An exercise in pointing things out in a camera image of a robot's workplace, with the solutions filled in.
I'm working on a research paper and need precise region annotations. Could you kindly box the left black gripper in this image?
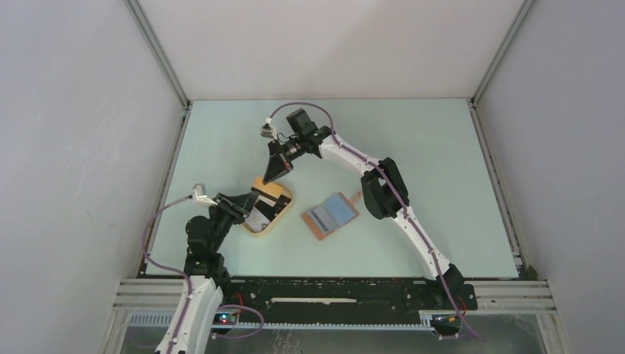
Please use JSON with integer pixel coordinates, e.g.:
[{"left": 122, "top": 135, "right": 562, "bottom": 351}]
[{"left": 209, "top": 192, "right": 259, "bottom": 252}]

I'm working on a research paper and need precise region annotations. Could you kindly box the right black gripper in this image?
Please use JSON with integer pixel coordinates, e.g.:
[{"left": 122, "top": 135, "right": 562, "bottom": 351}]
[{"left": 264, "top": 134, "right": 307, "bottom": 185}]

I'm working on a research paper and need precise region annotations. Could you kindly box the tan credit card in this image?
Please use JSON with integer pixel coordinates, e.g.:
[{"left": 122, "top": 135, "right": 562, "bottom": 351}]
[{"left": 251, "top": 176, "right": 284, "bottom": 206}]

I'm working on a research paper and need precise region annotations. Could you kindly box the yellow oval tray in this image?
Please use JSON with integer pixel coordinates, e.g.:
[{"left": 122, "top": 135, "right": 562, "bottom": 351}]
[{"left": 242, "top": 176, "right": 294, "bottom": 237}]

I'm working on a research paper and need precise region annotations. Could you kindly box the white VIP credit card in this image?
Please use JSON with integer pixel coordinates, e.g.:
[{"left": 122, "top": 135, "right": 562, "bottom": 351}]
[{"left": 245, "top": 207, "right": 270, "bottom": 233}]

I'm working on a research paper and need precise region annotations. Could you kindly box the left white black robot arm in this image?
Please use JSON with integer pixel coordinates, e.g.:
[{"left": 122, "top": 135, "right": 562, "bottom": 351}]
[{"left": 142, "top": 184, "right": 259, "bottom": 353}]

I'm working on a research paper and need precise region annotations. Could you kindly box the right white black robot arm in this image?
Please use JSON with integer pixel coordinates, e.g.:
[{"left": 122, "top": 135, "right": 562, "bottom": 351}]
[{"left": 261, "top": 103, "right": 465, "bottom": 308}]

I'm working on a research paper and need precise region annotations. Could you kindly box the black VIP credit card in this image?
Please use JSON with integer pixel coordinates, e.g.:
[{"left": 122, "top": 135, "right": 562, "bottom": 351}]
[{"left": 254, "top": 195, "right": 292, "bottom": 222}]

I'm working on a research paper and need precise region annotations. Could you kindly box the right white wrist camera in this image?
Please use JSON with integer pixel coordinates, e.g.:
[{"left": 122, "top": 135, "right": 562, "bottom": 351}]
[{"left": 260, "top": 117, "right": 278, "bottom": 140}]

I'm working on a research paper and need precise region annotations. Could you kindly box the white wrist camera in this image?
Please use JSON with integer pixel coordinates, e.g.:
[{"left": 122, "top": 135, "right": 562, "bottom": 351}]
[
  {"left": 192, "top": 184, "right": 218, "bottom": 208},
  {"left": 260, "top": 117, "right": 278, "bottom": 140}
]

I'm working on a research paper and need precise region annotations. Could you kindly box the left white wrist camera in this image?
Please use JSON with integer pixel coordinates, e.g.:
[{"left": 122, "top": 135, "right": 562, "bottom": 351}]
[{"left": 192, "top": 184, "right": 218, "bottom": 208}]

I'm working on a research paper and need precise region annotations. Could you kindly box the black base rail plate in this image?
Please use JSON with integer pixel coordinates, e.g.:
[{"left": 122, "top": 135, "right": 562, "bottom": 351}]
[{"left": 223, "top": 277, "right": 478, "bottom": 326}]

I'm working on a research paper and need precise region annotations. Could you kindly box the aluminium frame rail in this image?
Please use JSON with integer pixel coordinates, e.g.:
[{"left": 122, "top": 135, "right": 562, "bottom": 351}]
[{"left": 113, "top": 278, "right": 558, "bottom": 332}]

